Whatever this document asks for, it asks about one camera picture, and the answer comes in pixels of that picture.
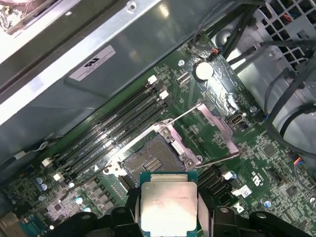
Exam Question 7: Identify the green motherboard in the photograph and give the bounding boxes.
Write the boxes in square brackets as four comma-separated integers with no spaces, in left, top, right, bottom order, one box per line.
[0,43,316,237]

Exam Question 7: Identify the coin battery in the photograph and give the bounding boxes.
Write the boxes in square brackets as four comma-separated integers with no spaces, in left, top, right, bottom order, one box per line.
[194,61,214,82]

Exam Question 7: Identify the metal wire locking lever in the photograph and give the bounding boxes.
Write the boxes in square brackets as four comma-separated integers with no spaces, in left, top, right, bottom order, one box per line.
[59,167,111,201]

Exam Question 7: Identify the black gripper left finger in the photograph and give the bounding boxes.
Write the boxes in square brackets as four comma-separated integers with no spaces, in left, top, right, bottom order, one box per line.
[45,187,142,237]

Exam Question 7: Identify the silver CPU green edge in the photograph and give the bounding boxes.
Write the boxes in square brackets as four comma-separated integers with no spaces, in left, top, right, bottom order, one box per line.
[139,171,199,237]

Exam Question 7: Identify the internal USB port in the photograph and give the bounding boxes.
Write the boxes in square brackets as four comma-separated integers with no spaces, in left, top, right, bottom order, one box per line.
[231,114,244,127]

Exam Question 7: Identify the thin black internal cable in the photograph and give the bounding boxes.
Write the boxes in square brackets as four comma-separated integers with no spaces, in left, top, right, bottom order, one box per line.
[191,0,223,50]

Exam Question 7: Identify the black pin header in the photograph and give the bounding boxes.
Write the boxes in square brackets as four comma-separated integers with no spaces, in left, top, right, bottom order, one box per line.
[271,169,284,186]

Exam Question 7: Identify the RAM slot white latches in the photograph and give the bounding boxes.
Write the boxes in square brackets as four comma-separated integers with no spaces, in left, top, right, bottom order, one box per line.
[197,171,233,198]
[214,187,244,208]
[53,90,170,182]
[41,75,158,167]

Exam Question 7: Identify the white case wall sticker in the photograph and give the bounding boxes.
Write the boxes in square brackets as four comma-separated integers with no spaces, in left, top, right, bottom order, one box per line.
[68,44,117,82]

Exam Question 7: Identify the black and silver PC case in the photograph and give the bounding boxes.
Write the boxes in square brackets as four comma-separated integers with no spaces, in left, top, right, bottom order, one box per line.
[0,0,316,237]

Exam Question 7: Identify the blue port connector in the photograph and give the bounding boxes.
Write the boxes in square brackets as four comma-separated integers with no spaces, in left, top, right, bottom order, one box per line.
[21,216,46,233]

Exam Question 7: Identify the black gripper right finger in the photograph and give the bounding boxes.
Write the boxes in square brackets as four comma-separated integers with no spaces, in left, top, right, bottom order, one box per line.
[197,194,313,237]

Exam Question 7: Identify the CPU socket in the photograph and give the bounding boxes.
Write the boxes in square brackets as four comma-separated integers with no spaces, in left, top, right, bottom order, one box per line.
[102,122,200,191]

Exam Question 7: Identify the metal socket cover frame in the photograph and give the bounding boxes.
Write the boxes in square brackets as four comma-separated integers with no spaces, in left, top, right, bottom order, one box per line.
[158,102,241,171]

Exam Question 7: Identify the silver metal drive cage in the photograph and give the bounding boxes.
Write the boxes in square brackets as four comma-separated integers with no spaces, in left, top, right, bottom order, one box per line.
[228,0,316,158]

